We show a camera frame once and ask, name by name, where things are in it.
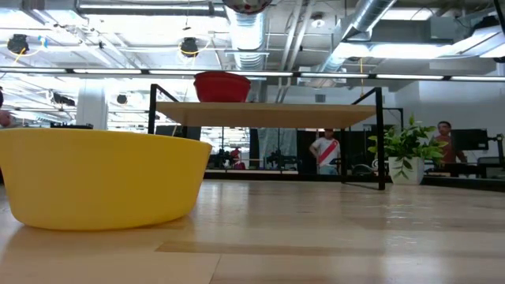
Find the yellow mini bowl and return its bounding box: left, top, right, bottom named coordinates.
left=0, top=128, right=213, bottom=232

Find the person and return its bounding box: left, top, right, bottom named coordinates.
left=230, top=148, right=246, bottom=170
left=309, top=128, right=342, bottom=176
left=433, top=121, right=467, bottom=165
left=0, top=88, right=13, bottom=129

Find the wooden shelf with black legs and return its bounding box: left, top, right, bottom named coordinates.
left=148, top=83, right=387, bottom=192

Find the long ceiling light track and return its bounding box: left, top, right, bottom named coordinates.
left=0, top=66, right=505, bottom=84

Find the black ceiling-mounted device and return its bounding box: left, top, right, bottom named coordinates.
left=180, top=37, right=200, bottom=58
left=6, top=34, right=31, bottom=54

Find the green potted plant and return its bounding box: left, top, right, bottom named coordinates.
left=367, top=114, right=450, bottom=185

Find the white pillar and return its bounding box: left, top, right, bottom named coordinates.
left=76, top=80, right=109, bottom=131

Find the bright ceiling light panel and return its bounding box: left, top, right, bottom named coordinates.
left=335, top=41, right=455, bottom=60

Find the flat black object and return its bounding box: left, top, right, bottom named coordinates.
left=50, top=122, right=95, bottom=130

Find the black ceiling fixture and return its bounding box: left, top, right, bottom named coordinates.
left=50, top=92, right=76, bottom=107

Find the black monitor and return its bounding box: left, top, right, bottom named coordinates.
left=451, top=128, right=490, bottom=151

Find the ribbed silver air duct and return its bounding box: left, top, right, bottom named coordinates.
left=225, top=7, right=270, bottom=72

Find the smooth silver air duct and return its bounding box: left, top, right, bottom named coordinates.
left=317, top=0, right=398, bottom=74

